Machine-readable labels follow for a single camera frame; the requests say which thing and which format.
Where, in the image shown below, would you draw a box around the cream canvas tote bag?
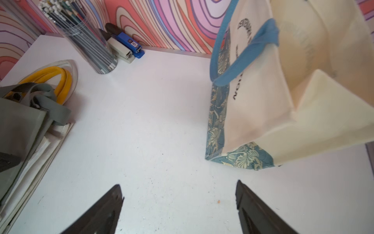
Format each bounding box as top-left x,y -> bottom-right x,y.
0,59 -> 79,234

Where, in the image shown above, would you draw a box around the metal cup of pencils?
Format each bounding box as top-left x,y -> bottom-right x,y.
38,1 -> 118,75

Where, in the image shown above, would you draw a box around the beige bag blue handles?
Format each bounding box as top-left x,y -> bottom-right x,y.
205,1 -> 374,170

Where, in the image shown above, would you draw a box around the blue stapler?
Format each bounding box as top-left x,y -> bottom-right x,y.
100,23 -> 145,64

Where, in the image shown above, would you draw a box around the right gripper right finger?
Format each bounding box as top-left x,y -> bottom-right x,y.
235,180 -> 296,234

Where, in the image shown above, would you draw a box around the olive green fabric bag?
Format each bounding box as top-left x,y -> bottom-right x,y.
1,82 -> 71,206

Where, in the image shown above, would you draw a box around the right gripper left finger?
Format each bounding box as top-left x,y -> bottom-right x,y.
63,184 -> 124,234

